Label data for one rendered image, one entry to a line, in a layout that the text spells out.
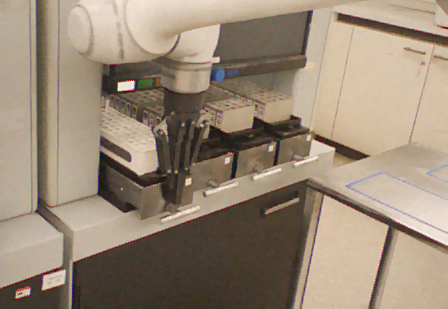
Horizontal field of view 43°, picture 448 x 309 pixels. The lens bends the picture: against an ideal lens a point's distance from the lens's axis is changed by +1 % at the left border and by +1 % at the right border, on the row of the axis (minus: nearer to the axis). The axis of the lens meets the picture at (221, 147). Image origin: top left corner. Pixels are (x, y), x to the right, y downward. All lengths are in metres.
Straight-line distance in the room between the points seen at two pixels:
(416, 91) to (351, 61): 0.45
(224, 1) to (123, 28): 0.16
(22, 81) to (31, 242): 0.28
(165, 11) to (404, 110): 2.68
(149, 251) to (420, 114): 2.36
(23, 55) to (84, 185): 0.30
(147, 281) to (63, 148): 0.36
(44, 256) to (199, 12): 0.54
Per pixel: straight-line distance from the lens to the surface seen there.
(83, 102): 1.11
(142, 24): 0.85
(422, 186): 1.29
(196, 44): 0.98
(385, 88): 3.45
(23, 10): 1.02
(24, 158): 1.09
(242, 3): 0.80
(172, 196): 1.13
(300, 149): 1.51
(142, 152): 1.11
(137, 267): 1.25
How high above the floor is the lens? 1.30
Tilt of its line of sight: 22 degrees down
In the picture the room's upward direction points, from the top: 7 degrees clockwise
